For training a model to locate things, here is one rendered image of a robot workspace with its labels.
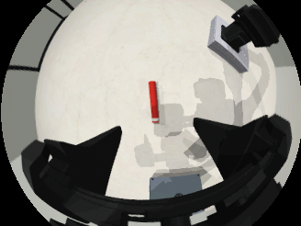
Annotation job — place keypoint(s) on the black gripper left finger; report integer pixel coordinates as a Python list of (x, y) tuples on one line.
[(92, 159)]

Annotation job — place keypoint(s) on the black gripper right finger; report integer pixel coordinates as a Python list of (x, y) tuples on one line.
[(227, 143)]

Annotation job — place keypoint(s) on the dark red peg with white band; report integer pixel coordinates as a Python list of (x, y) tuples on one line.
[(153, 102)]

